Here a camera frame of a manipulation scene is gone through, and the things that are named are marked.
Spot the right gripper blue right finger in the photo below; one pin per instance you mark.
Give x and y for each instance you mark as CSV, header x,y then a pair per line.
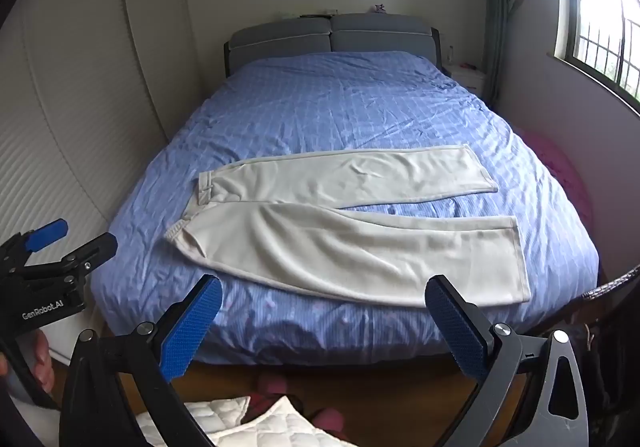
x,y
466,330

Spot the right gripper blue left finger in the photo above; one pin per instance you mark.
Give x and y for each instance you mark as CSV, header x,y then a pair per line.
x,y
183,327

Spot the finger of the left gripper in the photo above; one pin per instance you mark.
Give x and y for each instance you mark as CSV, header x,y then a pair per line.
x,y
84,260
40,238

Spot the cream white pants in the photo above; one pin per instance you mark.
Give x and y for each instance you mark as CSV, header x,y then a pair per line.
x,y
314,224

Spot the person's left hand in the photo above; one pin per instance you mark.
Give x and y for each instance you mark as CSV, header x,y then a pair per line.
x,y
34,347

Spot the white quilted jacket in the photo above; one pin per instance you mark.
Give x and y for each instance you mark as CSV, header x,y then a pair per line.
x,y
279,426

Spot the white louvered wardrobe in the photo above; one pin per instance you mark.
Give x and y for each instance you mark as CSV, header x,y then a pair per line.
x,y
91,90

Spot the pink cushion beside bed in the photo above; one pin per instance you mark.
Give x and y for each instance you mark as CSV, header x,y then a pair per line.
x,y
563,170

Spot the white nightstand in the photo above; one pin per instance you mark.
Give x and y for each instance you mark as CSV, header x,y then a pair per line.
x,y
471,79

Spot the grey padded headboard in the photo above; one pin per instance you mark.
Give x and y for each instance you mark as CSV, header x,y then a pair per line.
x,y
366,32

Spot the barred window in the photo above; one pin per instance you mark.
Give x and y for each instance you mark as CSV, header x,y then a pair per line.
x,y
602,41

